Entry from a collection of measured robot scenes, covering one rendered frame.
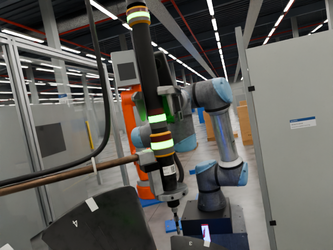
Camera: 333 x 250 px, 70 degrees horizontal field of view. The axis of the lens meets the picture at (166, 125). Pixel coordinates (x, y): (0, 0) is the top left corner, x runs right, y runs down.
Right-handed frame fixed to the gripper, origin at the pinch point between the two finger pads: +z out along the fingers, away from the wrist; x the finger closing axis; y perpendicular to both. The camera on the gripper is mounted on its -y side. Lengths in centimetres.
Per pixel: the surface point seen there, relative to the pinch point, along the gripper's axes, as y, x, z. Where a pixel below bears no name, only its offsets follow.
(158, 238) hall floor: 166, 92, -232
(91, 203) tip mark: 21.9, 19.3, -4.4
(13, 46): -35, 70, -47
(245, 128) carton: 116, -74, -750
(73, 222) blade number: 23.9, 21.4, 0.3
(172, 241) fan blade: 44, 9, -25
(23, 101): -11, 70, -45
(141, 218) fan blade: 27.5, 9.1, -7.0
